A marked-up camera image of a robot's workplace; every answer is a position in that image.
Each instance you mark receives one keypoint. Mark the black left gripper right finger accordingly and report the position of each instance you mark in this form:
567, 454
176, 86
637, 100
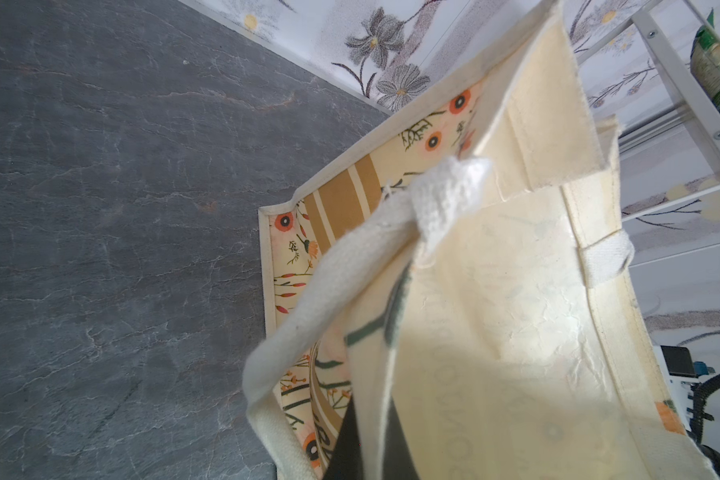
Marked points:
397, 461

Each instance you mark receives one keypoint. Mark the cream floral grocery tote bag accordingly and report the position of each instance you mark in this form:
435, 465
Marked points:
465, 266

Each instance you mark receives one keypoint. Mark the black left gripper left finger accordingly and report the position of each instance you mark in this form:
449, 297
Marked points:
346, 462

